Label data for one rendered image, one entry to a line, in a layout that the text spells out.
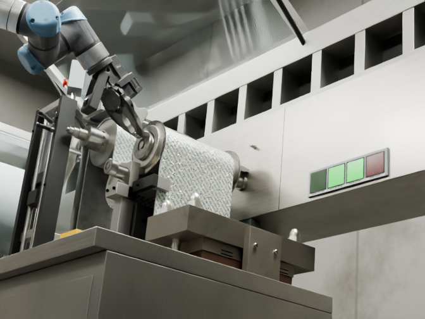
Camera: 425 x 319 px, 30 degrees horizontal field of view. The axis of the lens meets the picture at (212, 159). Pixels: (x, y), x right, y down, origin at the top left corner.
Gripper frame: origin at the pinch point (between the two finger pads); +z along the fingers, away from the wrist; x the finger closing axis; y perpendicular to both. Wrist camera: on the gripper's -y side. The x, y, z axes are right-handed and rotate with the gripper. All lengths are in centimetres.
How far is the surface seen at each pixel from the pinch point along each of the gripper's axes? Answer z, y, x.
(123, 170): 5.5, -8.2, 2.1
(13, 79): -38, 191, 329
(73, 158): 3, 24, 67
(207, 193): 22.6, 3.9, -6.0
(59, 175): -0.4, -8.7, 27.3
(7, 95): -30, 179, 329
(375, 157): 32, 18, -48
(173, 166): 11.4, -0.5, -6.0
